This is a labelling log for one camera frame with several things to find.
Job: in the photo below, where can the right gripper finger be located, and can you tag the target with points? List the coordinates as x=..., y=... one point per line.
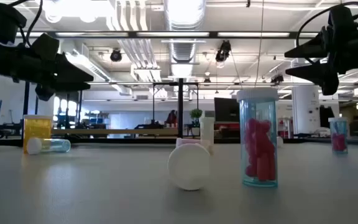
x=311, y=49
x=322, y=76

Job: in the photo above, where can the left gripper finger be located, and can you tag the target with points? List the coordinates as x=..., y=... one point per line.
x=70, y=71
x=45, y=92

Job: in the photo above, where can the large orange pill bottle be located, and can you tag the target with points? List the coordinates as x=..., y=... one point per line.
x=37, y=130

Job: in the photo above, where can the light blue pill bottle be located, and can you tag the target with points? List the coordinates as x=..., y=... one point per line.
x=54, y=145

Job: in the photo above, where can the white round column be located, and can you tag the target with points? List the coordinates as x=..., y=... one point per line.
x=306, y=109

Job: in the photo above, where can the black ceiling spotlight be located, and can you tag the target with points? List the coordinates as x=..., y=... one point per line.
x=116, y=56
x=223, y=51
x=277, y=79

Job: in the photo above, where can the blue bottle with red pills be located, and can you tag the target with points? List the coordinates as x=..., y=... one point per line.
x=338, y=137

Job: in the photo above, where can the small white cap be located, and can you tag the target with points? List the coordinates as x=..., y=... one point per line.
x=258, y=146

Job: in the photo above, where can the black overhead light bar beam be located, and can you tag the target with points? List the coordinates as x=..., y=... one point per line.
x=213, y=35

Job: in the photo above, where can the black monitor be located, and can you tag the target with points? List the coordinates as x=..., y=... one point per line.
x=226, y=109

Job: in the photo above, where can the grey table mat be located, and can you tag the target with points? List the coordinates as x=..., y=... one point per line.
x=104, y=186

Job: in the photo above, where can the green plant in white pot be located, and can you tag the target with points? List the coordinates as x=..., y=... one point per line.
x=195, y=114

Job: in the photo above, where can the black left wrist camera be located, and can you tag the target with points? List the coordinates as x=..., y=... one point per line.
x=45, y=46

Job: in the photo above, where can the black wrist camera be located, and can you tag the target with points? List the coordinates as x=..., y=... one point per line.
x=45, y=46
x=342, y=18

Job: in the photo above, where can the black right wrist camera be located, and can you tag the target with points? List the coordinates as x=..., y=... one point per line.
x=342, y=18

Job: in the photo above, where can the silver ventilation duct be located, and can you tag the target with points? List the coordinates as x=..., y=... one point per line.
x=183, y=46

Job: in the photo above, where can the thin black shelf end frame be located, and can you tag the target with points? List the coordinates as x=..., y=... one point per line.
x=180, y=109

